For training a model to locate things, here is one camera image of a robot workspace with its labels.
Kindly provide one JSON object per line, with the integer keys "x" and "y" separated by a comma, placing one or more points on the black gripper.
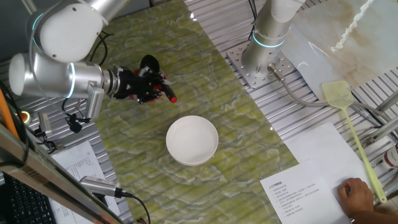
{"x": 130, "y": 84}

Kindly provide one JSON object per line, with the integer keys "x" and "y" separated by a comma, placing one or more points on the black ladle with red tip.
{"x": 149, "y": 62}

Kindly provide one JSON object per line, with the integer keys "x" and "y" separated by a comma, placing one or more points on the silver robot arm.
{"x": 46, "y": 77}

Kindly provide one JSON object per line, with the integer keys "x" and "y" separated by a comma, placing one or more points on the person's bare forearm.
{"x": 373, "y": 218}

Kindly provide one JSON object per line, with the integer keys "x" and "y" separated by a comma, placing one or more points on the red bowl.
{"x": 154, "y": 100}

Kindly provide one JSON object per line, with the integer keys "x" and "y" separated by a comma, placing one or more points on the white bowl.
{"x": 192, "y": 143}

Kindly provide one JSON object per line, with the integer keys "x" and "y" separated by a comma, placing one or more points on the person's bare hand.
{"x": 356, "y": 196}

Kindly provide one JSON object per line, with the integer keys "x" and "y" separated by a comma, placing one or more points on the green marble pattern mat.
{"x": 140, "y": 174}

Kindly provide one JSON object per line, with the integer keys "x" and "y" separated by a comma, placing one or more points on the paper with dense printed table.
{"x": 77, "y": 161}

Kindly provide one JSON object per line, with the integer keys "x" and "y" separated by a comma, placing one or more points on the thin metal rod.
{"x": 28, "y": 4}

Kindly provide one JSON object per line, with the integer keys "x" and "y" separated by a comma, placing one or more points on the orange pole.
{"x": 6, "y": 115}

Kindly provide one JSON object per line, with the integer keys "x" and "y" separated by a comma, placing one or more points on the black keyboard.
{"x": 28, "y": 205}

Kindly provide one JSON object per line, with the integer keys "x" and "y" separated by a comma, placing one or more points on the yellow-green fly swatter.
{"x": 337, "y": 93}

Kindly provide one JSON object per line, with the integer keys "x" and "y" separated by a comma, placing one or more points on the blank white paper sheet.
{"x": 326, "y": 149}

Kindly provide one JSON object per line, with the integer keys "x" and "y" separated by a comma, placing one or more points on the paper with short text list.
{"x": 298, "y": 202}

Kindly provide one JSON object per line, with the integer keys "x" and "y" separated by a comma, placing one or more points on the beige marble pattern sheet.
{"x": 367, "y": 56}

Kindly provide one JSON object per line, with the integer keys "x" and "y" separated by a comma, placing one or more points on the aluminium profile bar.
{"x": 387, "y": 102}
{"x": 379, "y": 132}

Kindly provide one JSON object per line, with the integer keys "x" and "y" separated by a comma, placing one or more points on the red white can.
{"x": 391, "y": 157}

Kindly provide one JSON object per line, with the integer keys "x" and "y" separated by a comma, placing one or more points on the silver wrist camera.
{"x": 94, "y": 102}

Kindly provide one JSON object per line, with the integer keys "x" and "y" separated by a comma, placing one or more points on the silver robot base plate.
{"x": 236, "y": 59}

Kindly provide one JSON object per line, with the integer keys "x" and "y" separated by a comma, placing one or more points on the small grey camera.
{"x": 45, "y": 123}

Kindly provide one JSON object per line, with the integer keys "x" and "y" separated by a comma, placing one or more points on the silver finned camera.
{"x": 99, "y": 185}

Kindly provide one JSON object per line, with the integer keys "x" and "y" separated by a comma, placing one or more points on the small camera mount clamp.
{"x": 46, "y": 141}

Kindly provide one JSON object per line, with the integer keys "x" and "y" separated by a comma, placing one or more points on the aluminium frame bar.
{"x": 31, "y": 161}

